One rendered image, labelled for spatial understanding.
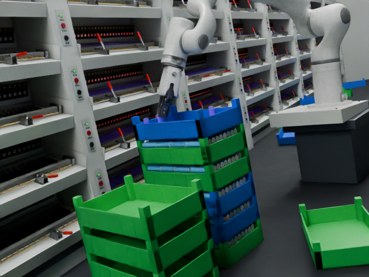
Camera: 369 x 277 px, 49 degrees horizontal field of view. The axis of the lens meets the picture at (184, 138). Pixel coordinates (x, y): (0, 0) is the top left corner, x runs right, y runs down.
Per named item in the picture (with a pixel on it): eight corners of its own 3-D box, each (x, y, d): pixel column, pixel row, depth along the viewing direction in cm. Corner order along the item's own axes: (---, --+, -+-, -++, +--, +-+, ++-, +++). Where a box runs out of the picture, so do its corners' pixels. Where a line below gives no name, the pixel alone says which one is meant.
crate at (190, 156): (247, 147, 130) (244, 122, 128) (208, 165, 115) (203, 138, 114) (181, 148, 150) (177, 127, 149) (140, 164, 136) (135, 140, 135)
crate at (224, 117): (244, 122, 128) (239, 97, 127) (203, 138, 114) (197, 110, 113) (177, 127, 149) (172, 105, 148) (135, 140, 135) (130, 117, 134)
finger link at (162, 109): (173, 99, 135) (168, 118, 135) (170, 99, 138) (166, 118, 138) (163, 97, 134) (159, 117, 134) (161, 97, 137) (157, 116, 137)
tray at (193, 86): (234, 79, 261) (235, 65, 258) (186, 94, 211) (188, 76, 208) (206, 75, 270) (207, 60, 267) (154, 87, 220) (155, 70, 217)
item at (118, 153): (184, 134, 206) (186, 107, 202) (104, 171, 156) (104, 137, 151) (151, 126, 215) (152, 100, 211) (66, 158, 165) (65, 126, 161)
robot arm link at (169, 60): (190, 60, 135) (188, 69, 135) (182, 62, 143) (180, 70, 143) (166, 54, 132) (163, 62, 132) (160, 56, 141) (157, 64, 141)
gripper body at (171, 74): (188, 66, 134) (180, 99, 135) (179, 68, 144) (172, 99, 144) (166, 60, 132) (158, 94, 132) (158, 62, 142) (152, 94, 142)
